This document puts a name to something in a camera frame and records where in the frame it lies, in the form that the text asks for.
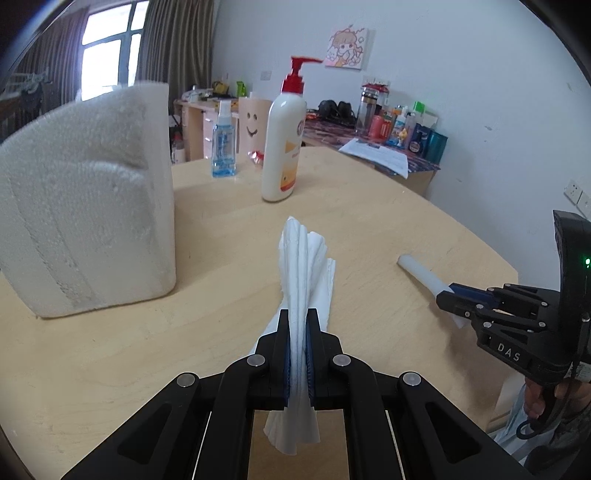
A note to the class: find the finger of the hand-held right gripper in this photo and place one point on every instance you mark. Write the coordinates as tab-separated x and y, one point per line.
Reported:
466	290
455	302

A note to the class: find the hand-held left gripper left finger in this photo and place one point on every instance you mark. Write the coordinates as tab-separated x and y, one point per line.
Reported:
286	378

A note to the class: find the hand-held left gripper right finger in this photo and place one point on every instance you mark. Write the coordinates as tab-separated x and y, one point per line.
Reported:
310	378

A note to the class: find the white plastic tube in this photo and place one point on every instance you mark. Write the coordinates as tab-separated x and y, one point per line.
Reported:
420	272

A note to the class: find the white paper tissue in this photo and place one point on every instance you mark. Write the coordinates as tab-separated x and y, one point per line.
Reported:
300	277

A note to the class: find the white foam box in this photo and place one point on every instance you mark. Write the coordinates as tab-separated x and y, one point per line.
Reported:
92	194

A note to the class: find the person's right forearm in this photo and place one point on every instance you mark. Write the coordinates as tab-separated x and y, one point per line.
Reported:
572	438

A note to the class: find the person's right hand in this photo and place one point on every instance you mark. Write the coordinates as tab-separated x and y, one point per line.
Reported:
533	401

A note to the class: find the printed paper sheet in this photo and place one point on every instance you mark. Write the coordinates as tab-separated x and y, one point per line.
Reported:
376	154

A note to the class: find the row of toiletry bottles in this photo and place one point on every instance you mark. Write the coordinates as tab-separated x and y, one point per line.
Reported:
415	134

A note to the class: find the dark glass tumbler bottle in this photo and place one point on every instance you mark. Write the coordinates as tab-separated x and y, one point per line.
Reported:
367	108

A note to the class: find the wooden side desk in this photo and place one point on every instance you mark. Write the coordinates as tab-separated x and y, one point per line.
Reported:
323	134

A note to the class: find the black headphones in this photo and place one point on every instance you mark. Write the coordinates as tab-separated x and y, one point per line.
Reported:
337	110

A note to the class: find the red wrapper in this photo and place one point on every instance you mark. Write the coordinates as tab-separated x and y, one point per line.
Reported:
255	157

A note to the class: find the white lotion pump bottle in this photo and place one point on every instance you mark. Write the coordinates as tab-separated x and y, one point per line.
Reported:
281	147

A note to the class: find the blue spray bottle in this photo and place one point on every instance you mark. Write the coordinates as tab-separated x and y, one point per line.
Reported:
224	147

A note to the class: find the smiley face cup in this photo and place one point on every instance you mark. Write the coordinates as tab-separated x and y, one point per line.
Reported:
254	124

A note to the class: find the wooden drawer desk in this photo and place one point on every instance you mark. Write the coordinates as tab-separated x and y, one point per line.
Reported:
198	124

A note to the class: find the green bag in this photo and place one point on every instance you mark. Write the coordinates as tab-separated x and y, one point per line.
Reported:
240	89

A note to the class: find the brown curtain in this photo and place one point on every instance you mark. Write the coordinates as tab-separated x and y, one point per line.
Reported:
180	46
51	64

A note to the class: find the glass balcony door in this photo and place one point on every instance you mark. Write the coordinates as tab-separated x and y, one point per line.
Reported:
111	50

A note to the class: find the cartoon wall poster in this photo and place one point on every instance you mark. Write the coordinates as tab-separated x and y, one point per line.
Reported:
346	46

